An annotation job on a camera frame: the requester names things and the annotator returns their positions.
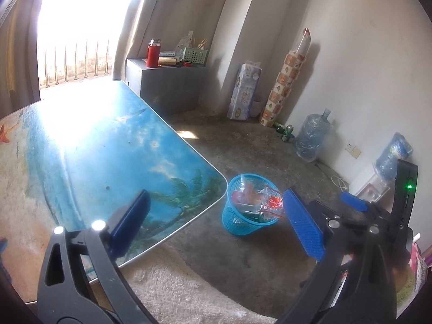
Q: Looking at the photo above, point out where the clear wrapper with red stripes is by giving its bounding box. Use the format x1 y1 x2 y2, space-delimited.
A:
228 173 284 224

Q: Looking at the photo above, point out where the blue plastic mesh basket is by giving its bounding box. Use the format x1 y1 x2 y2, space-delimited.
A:
222 173 286 236

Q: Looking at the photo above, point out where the large clear water jug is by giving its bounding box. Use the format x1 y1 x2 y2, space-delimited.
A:
294 108 332 162

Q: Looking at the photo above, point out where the patterned tissue pack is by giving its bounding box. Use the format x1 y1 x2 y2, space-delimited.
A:
227 62 262 121

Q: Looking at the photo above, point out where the grey cabinet box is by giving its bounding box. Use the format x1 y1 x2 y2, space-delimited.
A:
124 59 207 115

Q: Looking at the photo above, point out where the red thermos flask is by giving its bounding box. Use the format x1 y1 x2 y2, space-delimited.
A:
146 39 161 68

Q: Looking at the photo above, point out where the green mesh storage basket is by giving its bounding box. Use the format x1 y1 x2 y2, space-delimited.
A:
182 47 207 66

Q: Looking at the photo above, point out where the white wall socket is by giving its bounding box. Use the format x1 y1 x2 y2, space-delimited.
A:
345 140 362 159

